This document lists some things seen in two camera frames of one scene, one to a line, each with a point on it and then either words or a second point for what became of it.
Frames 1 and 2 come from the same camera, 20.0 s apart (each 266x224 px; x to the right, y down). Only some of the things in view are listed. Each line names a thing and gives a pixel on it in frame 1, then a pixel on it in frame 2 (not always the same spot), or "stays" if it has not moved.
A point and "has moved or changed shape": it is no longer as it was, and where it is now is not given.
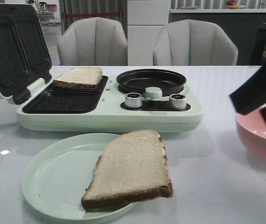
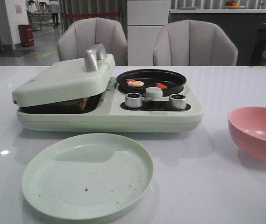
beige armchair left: x=95 y=41 stays
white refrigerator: x=145 y=19 stays
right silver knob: x=177 y=101 stays
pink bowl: x=259 y=137 has moved or changed shape
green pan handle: x=153 y=92 stays
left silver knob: x=133 y=100 stays
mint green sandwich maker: x=106 y=108 stays
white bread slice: x=131 y=169 to x=81 y=105
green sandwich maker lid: x=16 y=52 to x=68 y=80
